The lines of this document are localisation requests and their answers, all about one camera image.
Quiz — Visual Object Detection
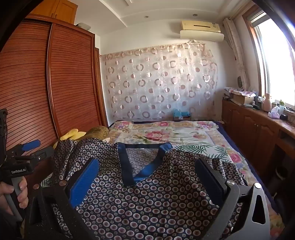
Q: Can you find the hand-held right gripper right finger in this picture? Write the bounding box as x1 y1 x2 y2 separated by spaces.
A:
195 157 271 240

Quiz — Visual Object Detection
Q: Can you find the cardboard box with cloth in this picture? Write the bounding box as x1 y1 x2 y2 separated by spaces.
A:
224 87 258 97

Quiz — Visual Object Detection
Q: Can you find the bed with navy sheet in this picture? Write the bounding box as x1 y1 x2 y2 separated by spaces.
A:
107 119 280 209

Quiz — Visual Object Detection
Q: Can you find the window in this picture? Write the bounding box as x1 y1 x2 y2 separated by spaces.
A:
244 4 295 109

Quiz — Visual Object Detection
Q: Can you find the blue tissue pack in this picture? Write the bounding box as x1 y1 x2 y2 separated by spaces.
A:
173 108 191 121

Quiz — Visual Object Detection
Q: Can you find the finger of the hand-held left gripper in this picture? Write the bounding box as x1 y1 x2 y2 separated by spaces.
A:
9 139 42 158
13 146 55 165

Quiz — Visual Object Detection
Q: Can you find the wall air conditioner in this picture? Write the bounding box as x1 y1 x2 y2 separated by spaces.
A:
179 30 225 42

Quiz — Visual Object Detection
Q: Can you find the pink tissue pack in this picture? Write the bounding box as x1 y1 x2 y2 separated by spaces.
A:
268 107 281 119

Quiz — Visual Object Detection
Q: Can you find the white window curtain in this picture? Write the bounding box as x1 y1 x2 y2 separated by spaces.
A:
222 17 251 91

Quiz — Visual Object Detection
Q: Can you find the palm leaf printed cloth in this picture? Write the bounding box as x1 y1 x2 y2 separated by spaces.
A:
172 143 229 162

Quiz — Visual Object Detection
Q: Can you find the wooden overhead cabinet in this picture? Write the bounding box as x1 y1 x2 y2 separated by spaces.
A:
29 0 79 25

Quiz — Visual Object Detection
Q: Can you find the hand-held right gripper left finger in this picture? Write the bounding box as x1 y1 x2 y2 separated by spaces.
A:
25 158 102 240

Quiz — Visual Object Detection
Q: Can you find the beige air conditioner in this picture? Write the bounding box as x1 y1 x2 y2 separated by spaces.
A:
180 20 221 33

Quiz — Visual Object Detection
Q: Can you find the wooden slatted wardrobe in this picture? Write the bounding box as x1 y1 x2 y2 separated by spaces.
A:
0 13 109 186

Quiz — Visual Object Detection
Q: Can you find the wooden side cabinet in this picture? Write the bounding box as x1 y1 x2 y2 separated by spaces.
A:
221 98 295 197

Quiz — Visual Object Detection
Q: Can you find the golden brown cushion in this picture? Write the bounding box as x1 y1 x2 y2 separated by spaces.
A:
78 126 110 143

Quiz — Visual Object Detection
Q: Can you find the navy circle-patterned garment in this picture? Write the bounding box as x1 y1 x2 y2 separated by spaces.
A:
40 138 248 240

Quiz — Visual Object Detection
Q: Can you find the person's left hand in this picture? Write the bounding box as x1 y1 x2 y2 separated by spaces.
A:
0 178 29 217

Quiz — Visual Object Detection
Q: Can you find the sheer circle-patterned curtain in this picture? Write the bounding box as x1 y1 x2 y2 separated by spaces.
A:
99 41 219 121

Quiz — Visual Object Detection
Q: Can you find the floral blanket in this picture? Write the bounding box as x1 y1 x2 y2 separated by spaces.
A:
108 120 285 234

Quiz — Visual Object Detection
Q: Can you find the pink thermos bottle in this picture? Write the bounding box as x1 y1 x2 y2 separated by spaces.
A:
262 93 273 113

